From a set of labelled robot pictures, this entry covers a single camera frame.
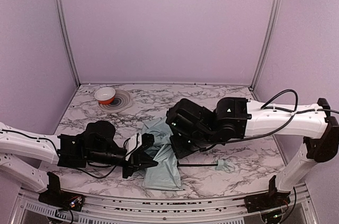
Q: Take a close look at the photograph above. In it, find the mint green folding umbrella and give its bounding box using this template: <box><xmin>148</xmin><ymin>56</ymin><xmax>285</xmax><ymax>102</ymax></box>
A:
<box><xmin>140</xmin><ymin>117</ymin><xmax>236</xmax><ymax>191</ymax></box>

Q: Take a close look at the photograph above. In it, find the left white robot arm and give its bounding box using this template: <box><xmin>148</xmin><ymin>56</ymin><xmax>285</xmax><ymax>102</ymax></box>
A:
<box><xmin>1</xmin><ymin>120</ymin><xmax>158</xmax><ymax>211</ymax></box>

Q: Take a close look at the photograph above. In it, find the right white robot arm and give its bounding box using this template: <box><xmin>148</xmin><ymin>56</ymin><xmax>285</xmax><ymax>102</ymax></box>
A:
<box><xmin>166</xmin><ymin>97</ymin><xmax>338</xmax><ymax>213</ymax></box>

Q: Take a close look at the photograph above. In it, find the grey ringed plate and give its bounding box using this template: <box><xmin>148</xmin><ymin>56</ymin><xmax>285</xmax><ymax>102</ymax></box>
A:
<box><xmin>98</xmin><ymin>89</ymin><xmax>132</xmax><ymax>113</ymax></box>

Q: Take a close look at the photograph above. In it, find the orange white bowl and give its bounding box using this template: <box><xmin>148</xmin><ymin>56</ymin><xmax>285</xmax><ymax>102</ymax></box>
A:
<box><xmin>94</xmin><ymin>87</ymin><xmax>116</xmax><ymax>105</ymax></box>

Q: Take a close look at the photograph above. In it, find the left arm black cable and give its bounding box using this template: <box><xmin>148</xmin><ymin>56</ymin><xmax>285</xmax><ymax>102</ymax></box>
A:
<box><xmin>0</xmin><ymin>128</ymin><xmax>125</xmax><ymax>180</ymax></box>

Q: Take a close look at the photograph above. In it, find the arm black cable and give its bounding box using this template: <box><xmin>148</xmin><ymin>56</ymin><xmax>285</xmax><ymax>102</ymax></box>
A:
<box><xmin>0</xmin><ymin>128</ymin><xmax>125</xmax><ymax>180</ymax></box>
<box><xmin>195</xmin><ymin>89</ymin><xmax>339</xmax><ymax>145</ymax></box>

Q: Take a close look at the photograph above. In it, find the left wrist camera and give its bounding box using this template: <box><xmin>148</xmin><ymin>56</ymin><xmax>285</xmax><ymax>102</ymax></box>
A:
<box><xmin>124</xmin><ymin>132</ymin><xmax>155</xmax><ymax>160</ymax></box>

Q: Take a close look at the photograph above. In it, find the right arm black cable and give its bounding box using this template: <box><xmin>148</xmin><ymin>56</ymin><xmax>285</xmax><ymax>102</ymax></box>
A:
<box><xmin>195</xmin><ymin>89</ymin><xmax>339</xmax><ymax>145</ymax></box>

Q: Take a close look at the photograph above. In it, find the front aluminium rail base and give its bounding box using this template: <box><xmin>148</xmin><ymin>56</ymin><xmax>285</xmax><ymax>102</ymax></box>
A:
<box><xmin>9</xmin><ymin>183</ymin><xmax>319</xmax><ymax>223</ymax></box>

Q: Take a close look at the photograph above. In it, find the right aluminium frame post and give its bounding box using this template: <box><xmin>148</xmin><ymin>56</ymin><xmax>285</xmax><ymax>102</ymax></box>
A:
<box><xmin>251</xmin><ymin>0</ymin><xmax>281</xmax><ymax>91</ymax></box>

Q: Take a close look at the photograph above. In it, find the aluminium frame post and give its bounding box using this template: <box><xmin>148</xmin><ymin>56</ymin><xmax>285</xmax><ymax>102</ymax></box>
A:
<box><xmin>55</xmin><ymin>0</ymin><xmax>81</xmax><ymax>88</ymax></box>
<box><xmin>251</xmin><ymin>0</ymin><xmax>281</xmax><ymax>91</ymax></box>

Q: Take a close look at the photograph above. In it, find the left aluminium frame post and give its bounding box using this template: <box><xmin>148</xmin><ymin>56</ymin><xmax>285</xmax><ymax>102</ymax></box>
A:
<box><xmin>55</xmin><ymin>0</ymin><xmax>81</xmax><ymax>88</ymax></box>

